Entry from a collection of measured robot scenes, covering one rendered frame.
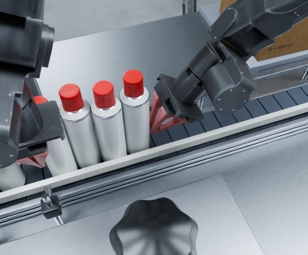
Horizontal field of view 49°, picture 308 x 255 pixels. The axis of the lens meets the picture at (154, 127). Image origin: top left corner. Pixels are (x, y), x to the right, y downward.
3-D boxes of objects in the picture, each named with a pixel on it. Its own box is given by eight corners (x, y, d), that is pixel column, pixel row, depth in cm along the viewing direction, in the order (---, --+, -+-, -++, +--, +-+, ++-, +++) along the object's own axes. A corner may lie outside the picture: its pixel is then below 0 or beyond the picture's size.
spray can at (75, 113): (72, 168, 68) (46, 100, 51) (80, 147, 71) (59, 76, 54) (98, 172, 67) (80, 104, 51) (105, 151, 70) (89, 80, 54)
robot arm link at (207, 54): (229, 45, 60) (206, 31, 57) (244, 68, 56) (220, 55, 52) (203, 73, 64) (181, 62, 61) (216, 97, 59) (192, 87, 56)
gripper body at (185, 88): (174, 119, 58) (201, 89, 55) (153, 79, 64) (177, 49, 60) (198, 125, 63) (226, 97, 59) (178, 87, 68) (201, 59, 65)
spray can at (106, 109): (110, 172, 67) (96, 104, 51) (97, 154, 70) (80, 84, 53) (132, 159, 69) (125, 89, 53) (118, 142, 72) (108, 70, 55)
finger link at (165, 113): (143, 139, 64) (172, 105, 59) (131, 112, 68) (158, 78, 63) (169, 143, 68) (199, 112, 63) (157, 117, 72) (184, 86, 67)
